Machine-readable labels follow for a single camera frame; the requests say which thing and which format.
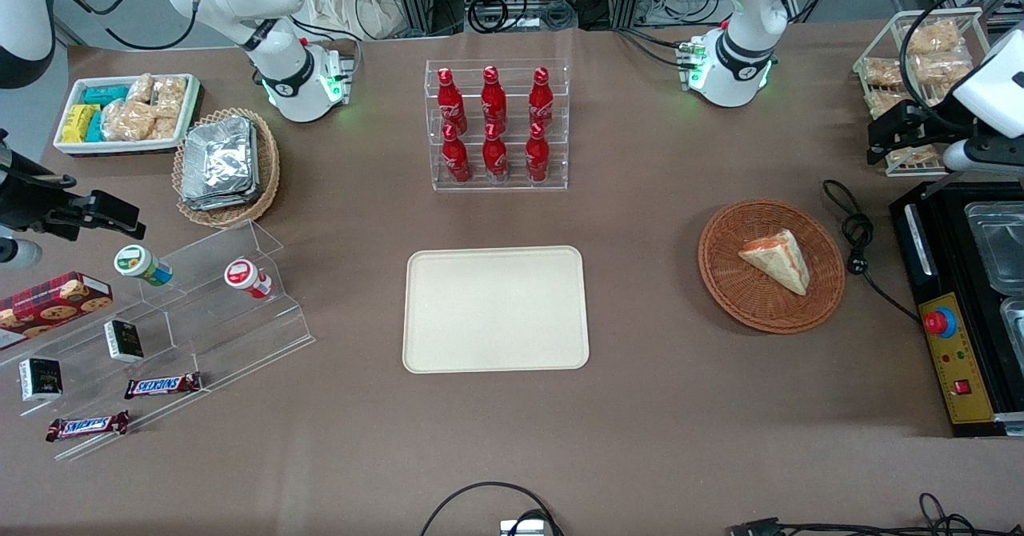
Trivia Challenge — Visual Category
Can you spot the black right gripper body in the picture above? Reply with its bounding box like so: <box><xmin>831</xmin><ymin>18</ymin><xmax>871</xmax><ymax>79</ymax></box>
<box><xmin>0</xmin><ymin>130</ymin><xmax>82</xmax><ymax>238</ymax></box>

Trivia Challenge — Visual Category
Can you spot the triangular sandwich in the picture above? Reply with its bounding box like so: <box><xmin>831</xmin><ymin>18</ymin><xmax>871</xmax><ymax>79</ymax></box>
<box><xmin>737</xmin><ymin>229</ymin><xmax>811</xmax><ymax>297</ymax></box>

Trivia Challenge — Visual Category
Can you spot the oval tan wicker basket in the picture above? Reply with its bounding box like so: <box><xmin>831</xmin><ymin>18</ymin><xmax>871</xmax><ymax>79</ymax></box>
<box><xmin>172</xmin><ymin>107</ymin><xmax>282</xmax><ymax>229</ymax></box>

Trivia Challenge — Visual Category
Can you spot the round brown wicker basket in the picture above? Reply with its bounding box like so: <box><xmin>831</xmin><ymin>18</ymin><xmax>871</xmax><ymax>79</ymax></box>
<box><xmin>698</xmin><ymin>198</ymin><xmax>846</xmax><ymax>335</ymax></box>

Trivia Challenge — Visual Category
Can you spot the cream plastic serving tray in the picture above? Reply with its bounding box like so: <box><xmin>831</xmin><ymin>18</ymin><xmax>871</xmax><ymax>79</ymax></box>
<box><xmin>402</xmin><ymin>246</ymin><xmax>590</xmax><ymax>374</ymax></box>

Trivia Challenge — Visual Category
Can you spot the bagged fried snack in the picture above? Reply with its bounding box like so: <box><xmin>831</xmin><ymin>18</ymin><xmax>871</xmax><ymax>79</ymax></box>
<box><xmin>883</xmin><ymin>144</ymin><xmax>942</xmax><ymax>168</ymax></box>
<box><xmin>862</xmin><ymin>57</ymin><xmax>906</xmax><ymax>90</ymax></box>
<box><xmin>867</xmin><ymin>87</ymin><xmax>914</xmax><ymax>118</ymax></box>
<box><xmin>912</xmin><ymin>51</ymin><xmax>974</xmax><ymax>86</ymax></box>
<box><xmin>904</xmin><ymin>19</ymin><xmax>962</xmax><ymax>56</ymax></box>

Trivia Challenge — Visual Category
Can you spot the green lid yogurt cup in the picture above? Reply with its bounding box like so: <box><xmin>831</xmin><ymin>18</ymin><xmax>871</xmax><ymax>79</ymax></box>
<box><xmin>114</xmin><ymin>244</ymin><xmax>174</xmax><ymax>288</ymax></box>

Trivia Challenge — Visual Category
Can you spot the white rectangular snack bin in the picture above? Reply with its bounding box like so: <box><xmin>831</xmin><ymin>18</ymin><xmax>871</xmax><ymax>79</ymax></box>
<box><xmin>53</xmin><ymin>74</ymin><xmax>202</xmax><ymax>157</ymax></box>

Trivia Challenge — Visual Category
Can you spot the red tartan cookie box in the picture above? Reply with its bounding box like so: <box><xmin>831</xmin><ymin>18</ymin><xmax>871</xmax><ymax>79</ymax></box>
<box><xmin>0</xmin><ymin>271</ymin><xmax>114</xmax><ymax>354</ymax></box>

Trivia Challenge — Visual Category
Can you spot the yellow snack packet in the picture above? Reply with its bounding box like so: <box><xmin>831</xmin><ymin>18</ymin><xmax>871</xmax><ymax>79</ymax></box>
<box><xmin>61</xmin><ymin>104</ymin><xmax>102</xmax><ymax>144</ymax></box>

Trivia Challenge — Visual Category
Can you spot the stack of foil containers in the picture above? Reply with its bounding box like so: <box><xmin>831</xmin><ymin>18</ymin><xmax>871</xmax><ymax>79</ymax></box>
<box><xmin>180</xmin><ymin>115</ymin><xmax>260</xmax><ymax>212</ymax></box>

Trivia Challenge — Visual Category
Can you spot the small black white box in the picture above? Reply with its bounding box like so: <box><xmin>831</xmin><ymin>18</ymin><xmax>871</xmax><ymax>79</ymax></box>
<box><xmin>18</xmin><ymin>357</ymin><xmax>64</xmax><ymax>403</ymax></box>
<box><xmin>104</xmin><ymin>319</ymin><xmax>146</xmax><ymax>364</ymax></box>

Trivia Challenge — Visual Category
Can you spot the red lid yogurt cup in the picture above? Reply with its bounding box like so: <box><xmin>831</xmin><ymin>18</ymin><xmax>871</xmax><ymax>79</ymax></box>
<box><xmin>223</xmin><ymin>258</ymin><xmax>274</xmax><ymax>301</ymax></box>

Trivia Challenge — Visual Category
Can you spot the large clear plastic container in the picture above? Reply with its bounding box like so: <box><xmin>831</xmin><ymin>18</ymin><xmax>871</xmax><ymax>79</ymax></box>
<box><xmin>963</xmin><ymin>201</ymin><xmax>1024</xmax><ymax>296</ymax></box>

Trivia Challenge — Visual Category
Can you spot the clear acrylic stepped shelf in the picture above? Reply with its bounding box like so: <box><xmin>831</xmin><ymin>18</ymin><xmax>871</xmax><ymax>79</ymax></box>
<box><xmin>0</xmin><ymin>218</ymin><xmax>316</xmax><ymax>463</ymax></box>

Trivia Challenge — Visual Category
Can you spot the brown snickers bar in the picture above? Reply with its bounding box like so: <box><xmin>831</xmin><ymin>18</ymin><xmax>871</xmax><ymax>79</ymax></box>
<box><xmin>46</xmin><ymin>410</ymin><xmax>131</xmax><ymax>443</ymax></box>
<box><xmin>124</xmin><ymin>372</ymin><xmax>203</xmax><ymax>401</ymax></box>

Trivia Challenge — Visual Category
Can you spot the red emergency stop button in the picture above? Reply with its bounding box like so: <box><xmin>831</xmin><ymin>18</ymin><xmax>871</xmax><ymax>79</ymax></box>
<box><xmin>923</xmin><ymin>306</ymin><xmax>959</xmax><ymax>339</ymax></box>

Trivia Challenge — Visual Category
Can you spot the small clear plastic container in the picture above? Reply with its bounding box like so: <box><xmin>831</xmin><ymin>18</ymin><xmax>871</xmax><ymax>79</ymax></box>
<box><xmin>999</xmin><ymin>296</ymin><xmax>1024</xmax><ymax>362</ymax></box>

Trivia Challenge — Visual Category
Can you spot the black heat sealer machine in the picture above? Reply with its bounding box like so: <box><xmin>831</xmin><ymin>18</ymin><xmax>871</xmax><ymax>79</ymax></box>
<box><xmin>888</xmin><ymin>180</ymin><xmax>1024</xmax><ymax>439</ymax></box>

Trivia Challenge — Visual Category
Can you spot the white cloth bag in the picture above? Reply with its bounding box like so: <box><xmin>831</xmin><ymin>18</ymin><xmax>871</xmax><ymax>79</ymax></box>
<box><xmin>299</xmin><ymin>0</ymin><xmax>406</xmax><ymax>42</ymax></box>

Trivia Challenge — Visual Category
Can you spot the red cola bottle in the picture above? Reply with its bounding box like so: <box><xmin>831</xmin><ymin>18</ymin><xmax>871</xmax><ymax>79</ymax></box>
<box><xmin>482</xmin><ymin>122</ymin><xmax>510</xmax><ymax>182</ymax></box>
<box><xmin>528</xmin><ymin>66</ymin><xmax>556</xmax><ymax>130</ymax></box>
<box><xmin>525</xmin><ymin>122</ymin><xmax>552</xmax><ymax>183</ymax></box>
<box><xmin>437</xmin><ymin>67</ymin><xmax>468</xmax><ymax>134</ymax></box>
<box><xmin>441</xmin><ymin>124</ymin><xmax>472</xmax><ymax>184</ymax></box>
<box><xmin>481</xmin><ymin>66</ymin><xmax>508</xmax><ymax>131</ymax></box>

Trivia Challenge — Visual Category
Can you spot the clear acrylic bottle rack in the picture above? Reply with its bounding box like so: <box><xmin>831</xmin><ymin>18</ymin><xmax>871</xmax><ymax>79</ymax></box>
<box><xmin>424</xmin><ymin>58</ymin><xmax>570</xmax><ymax>193</ymax></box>

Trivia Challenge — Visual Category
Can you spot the white wire rack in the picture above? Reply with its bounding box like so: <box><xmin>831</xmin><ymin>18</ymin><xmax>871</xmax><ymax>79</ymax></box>
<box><xmin>851</xmin><ymin>6</ymin><xmax>1024</xmax><ymax>179</ymax></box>

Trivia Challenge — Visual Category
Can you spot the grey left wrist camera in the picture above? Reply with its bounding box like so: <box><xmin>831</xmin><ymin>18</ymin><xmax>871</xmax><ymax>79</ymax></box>
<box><xmin>942</xmin><ymin>139</ymin><xmax>1024</xmax><ymax>176</ymax></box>

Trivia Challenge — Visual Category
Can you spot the black power cable with plug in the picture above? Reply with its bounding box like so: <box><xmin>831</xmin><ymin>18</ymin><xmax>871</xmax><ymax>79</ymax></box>
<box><xmin>822</xmin><ymin>178</ymin><xmax>922</xmax><ymax>323</ymax></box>

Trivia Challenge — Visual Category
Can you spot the black cable with connector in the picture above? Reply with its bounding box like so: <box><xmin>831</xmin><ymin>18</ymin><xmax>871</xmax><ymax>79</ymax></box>
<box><xmin>728</xmin><ymin>491</ymin><xmax>1024</xmax><ymax>536</ymax></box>

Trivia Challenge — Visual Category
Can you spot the black looped cable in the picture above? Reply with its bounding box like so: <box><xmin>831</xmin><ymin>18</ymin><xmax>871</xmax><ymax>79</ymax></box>
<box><xmin>420</xmin><ymin>481</ymin><xmax>566</xmax><ymax>536</ymax></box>

